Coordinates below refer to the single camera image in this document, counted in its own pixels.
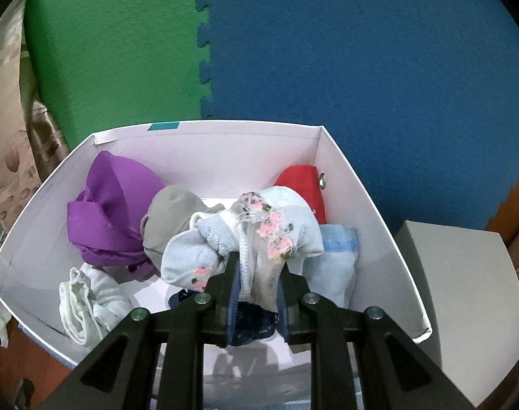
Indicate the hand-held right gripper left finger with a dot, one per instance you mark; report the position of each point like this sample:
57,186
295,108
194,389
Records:
234,303

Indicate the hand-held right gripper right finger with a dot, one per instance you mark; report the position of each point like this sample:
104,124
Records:
283,307

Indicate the navy lace underwear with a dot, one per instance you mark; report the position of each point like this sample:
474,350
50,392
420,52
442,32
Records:
255,322

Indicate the light blue underwear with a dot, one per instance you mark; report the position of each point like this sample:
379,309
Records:
336,264

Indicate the pale floral underwear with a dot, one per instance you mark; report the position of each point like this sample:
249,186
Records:
259,239

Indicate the grey underwear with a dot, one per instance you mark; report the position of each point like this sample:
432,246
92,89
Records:
174,218

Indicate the red underwear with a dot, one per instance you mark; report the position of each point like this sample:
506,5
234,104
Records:
298,183

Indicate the white cardboard box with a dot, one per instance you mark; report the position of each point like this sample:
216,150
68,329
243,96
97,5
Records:
259,158

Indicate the purple underwear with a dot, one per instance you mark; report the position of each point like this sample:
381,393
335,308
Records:
110,205

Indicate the grey cabinet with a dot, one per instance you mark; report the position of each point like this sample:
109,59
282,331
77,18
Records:
456,286

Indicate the blue checked cloth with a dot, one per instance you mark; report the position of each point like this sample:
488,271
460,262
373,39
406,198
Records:
50,346

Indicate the blue foam mat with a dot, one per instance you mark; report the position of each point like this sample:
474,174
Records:
349,72

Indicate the floral curtain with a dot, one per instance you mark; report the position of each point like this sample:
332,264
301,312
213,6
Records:
12,158

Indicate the green foam mat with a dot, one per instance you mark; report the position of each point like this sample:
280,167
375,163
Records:
114,51

